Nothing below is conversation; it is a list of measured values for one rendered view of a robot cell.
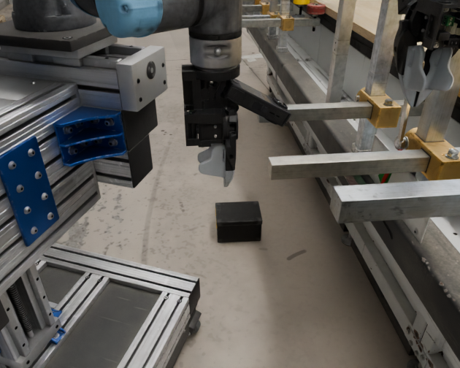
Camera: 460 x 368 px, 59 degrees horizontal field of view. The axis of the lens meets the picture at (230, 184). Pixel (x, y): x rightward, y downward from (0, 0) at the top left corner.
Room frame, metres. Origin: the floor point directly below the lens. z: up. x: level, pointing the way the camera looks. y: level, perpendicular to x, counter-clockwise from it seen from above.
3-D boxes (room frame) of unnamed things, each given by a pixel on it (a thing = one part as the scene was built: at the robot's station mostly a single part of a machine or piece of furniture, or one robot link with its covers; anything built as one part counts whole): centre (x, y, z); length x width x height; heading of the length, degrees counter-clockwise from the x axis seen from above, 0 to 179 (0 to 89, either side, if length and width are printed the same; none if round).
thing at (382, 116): (0.90, -0.35, 0.84); 0.14 x 0.06 x 0.05; 6
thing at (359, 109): (0.88, -0.28, 0.84); 0.44 x 0.03 x 0.04; 96
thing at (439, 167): (0.66, -0.37, 0.85); 0.14 x 0.06 x 0.05; 6
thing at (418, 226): (0.70, -0.34, 0.75); 0.26 x 0.01 x 0.10; 6
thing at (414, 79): (0.55, -0.26, 1.02); 0.06 x 0.03 x 0.09; 5
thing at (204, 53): (0.59, 0.02, 1.05); 0.08 x 0.08 x 0.05
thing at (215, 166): (0.58, 0.02, 0.86); 0.06 x 0.03 x 0.09; 96
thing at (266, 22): (1.87, -0.18, 0.83); 0.44 x 0.03 x 0.04; 96
